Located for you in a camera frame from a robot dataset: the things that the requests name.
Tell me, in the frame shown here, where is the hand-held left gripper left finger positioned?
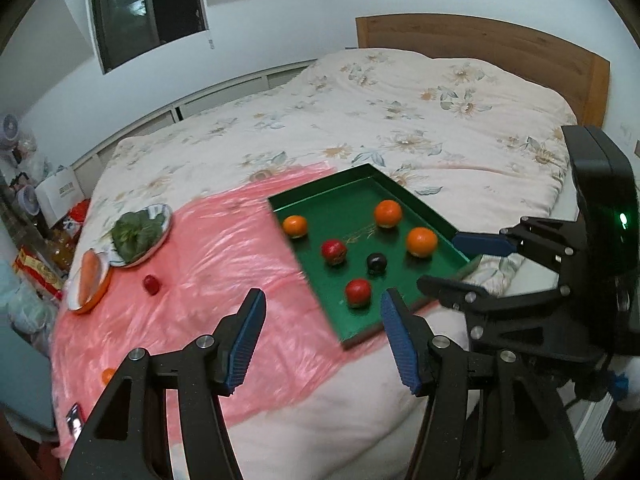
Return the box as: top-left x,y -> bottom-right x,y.
62,287 -> 268,480

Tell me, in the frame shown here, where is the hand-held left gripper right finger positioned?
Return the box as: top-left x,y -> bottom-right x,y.
380,287 -> 586,480

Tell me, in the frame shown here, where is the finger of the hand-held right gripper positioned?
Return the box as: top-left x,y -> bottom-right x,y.
416,274 -> 572,322
451,216 -> 584,274

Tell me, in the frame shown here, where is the green tray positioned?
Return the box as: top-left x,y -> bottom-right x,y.
267,163 -> 483,351

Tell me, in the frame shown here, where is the pink plastic sheet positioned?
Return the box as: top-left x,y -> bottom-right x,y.
50,162 -> 401,461

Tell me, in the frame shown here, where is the white blue rimmed plate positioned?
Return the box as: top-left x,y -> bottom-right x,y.
106,203 -> 174,269

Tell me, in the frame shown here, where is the green leafy vegetable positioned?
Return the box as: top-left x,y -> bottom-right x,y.
110,211 -> 169,264

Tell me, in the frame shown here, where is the orange rimmed plate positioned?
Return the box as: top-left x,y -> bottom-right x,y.
67,249 -> 112,316

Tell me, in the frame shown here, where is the carrot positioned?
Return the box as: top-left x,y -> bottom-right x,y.
79,250 -> 100,307

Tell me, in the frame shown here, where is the wooden headboard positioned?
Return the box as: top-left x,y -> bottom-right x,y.
355,15 -> 611,133

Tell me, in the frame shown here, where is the red smartphone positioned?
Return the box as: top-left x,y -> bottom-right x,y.
65,402 -> 85,444

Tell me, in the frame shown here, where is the dark blue cloth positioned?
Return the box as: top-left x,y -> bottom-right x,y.
609,372 -> 631,403

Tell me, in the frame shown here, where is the yellow oil bottle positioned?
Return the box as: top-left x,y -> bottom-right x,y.
47,237 -> 71,272
60,230 -> 81,266

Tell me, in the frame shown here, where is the yellow red rice bag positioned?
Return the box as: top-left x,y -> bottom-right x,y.
12,245 -> 66,302

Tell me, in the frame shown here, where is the white plastic bag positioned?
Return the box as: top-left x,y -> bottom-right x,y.
0,280 -> 58,337

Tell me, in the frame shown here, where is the light blue suitcase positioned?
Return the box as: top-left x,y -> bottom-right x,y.
0,330 -> 57,435

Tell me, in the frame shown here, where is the white box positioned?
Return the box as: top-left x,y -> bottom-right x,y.
35,166 -> 91,228

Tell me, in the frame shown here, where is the purple fan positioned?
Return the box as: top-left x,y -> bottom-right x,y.
17,185 -> 44,219

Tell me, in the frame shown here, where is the white desk fan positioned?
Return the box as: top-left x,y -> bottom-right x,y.
0,115 -> 24,149

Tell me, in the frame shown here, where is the dark window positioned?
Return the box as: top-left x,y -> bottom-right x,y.
87,0 -> 210,75

